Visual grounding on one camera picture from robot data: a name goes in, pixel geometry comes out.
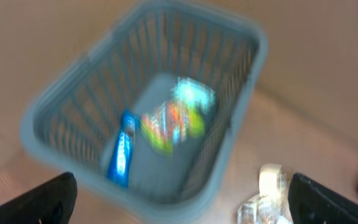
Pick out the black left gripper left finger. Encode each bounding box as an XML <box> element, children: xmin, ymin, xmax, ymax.
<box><xmin>0</xmin><ymin>172</ymin><xmax>78</xmax><ymax>224</ymax></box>

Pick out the grey plastic mesh basket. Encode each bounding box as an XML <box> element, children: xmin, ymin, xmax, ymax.
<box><xmin>20</xmin><ymin>1</ymin><xmax>268</xmax><ymax>223</ymax></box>

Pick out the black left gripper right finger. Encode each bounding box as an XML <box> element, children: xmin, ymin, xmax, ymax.
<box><xmin>288</xmin><ymin>173</ymin><xmax>358</xmax><ymax>224</ymax></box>

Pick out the blue Oreo cookie pack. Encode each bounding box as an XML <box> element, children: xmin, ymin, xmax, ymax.
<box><xmin>107</xmin><ymin>110</ymin><xmax>140</xmax><ymax>188</ymax></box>

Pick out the beige clear cookie bag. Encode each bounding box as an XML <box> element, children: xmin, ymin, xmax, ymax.
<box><xmin>237</xmin><ymin>163</ymin><xmax>294</xmax><ymax>224</ymax></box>

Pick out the green Haribo gummy bag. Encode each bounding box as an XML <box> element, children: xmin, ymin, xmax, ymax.
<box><xmin>140</xmin><ymin>100</ymin><xmax>205</xmax><ymax>155</ymax></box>

